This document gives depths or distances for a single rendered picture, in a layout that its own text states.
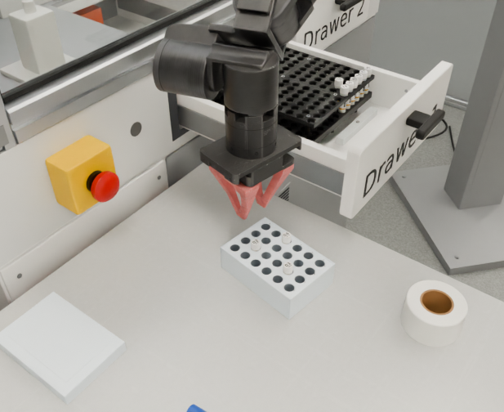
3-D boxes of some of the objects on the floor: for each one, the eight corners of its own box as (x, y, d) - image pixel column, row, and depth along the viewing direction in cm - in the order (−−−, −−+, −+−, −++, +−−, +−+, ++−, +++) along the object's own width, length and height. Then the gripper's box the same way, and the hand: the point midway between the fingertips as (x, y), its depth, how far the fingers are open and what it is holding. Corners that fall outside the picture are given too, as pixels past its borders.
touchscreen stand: (577, 255, 184) (762, -92, 117) (448, 275, 177) (566, -81, 111) (497, 164, 221) (603, -138, 154) (388, 178, 214) (449, -132, 148)
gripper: (234, 132, 55) (238, 245, 66) (308, 96, 60) (300, 206, 71) (193, 105, 59) (202, 216, 69) (265, 73, 64) (263, 181, 75)
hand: (252, 205), depth 69 cm, fingers open, 3 cm apart
